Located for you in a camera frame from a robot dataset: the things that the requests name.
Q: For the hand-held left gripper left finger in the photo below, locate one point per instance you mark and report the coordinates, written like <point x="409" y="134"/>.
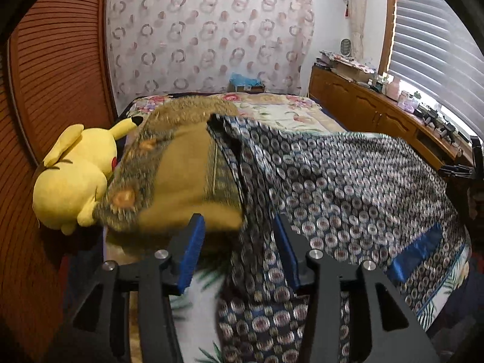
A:
<point x="191" y="257"/>

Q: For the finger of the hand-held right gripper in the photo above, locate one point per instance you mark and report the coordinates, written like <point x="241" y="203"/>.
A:
<point x="457" y="171"/>

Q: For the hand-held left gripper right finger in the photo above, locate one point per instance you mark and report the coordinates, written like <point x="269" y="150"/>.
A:
<point x="289" y="257"/>

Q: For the dark blue circle-patterned shirt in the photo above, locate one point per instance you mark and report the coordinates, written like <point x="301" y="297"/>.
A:
<point x="321" y="181"/>

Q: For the purple bag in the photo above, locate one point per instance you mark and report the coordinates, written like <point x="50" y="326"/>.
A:
<point x="405" y="102"/>

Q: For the brown furry cushion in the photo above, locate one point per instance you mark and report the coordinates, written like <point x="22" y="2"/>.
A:
<point x="181" y="158"/>

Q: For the pink bottle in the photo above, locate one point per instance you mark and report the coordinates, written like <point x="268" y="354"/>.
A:
<point x="393" y="86"/>

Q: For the grey window blind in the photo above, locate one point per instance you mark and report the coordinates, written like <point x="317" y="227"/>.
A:
<point x="435" y="45"/>

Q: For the wooden cabinet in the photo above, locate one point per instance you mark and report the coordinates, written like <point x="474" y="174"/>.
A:
<point x="351" y="98"/>

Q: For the yellow plush toy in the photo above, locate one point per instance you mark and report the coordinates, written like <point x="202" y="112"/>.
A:
<point x="72" y="181"/>

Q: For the cardboard box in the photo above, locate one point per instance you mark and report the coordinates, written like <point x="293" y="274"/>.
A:
<point x="351" y="72"/>

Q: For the floral bed blanket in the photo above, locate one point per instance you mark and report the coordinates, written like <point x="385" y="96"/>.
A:
<point x="276" y="109"/>

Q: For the floral cloth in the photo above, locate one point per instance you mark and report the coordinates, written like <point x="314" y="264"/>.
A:
<point x="340" y="57"/>

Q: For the small round fan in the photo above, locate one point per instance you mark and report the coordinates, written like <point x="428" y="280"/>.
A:
<point x="345" y="46"/>

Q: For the box with blue cloth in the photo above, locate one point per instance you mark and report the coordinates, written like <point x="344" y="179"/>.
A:
<point x="245" y="81"/>

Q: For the tied floral curtain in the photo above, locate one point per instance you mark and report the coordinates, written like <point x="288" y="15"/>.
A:
<point x="356" y="19"/>

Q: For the red hanging ornament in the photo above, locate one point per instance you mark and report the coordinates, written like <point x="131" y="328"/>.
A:
<point x="346" y="10"/>

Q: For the circle-patterned sheer curtain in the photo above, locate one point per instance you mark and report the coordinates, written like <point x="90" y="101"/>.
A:
<point x="211" y="34"/>

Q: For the wooden louvered wardrobe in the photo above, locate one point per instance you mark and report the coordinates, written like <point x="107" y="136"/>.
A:
<point x="56" y="64"/>

